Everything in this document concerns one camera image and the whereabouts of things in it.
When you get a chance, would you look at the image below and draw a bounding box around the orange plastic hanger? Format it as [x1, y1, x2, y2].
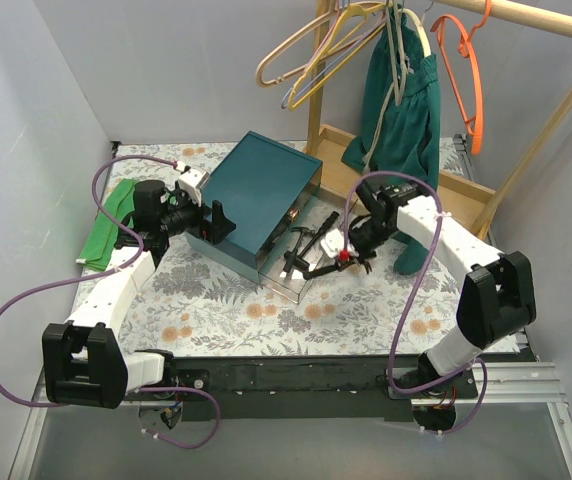
[430, 1, 492, 155]

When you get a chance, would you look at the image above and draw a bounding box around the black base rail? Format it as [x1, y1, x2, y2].
[120, 352, 482, 426]

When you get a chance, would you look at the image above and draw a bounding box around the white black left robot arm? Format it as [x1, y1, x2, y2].
[42, 171, 236, 408]

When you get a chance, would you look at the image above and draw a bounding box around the dark green drawstring bag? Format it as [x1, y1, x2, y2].
[340, 3, 443, 276]

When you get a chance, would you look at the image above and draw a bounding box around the hammer with black grip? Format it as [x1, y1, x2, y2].
[300, 211, 339, 257]

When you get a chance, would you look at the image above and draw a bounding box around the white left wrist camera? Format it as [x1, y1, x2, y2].
[175, 161, 210, 206]

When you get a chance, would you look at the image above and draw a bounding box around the teal drawer box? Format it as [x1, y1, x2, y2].
[186, 131, 322, 283]

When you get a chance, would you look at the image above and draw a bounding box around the beige wooden hanger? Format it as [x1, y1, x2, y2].
[254, 4, 367, 90]

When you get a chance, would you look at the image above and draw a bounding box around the cream white hanger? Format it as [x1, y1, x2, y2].
[393, 3, 432, 59]

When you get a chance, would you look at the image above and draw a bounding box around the lilac thin hanger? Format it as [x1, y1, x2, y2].
[280, 1, 364, 111]

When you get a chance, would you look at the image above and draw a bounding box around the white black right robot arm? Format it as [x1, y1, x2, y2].
[303, 175, 536, 398]

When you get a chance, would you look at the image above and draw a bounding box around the wooden clothes rack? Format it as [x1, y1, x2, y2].
[285, 0, 572, 241]

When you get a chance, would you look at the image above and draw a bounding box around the floral table mat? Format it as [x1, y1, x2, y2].
[63, 137, 522, 359]

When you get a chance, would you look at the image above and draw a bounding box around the black claw hammer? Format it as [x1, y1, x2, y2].
[290, 226, 315, 252]

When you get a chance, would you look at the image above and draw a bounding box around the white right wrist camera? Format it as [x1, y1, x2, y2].
[320, 228, 356, 262]

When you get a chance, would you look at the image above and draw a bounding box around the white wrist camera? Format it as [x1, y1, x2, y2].
[320, 228, 356, 262]
[175, 161, 210, 206]

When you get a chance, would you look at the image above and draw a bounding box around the green folded cloth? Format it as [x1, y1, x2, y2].
[76, 179, 137, 272]

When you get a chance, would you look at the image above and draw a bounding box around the clear acrylic drawer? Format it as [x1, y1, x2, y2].
[259, 197, 344, 304]

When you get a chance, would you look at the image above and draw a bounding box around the yellow hanger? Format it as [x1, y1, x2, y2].
[281, 1, 389, 111]

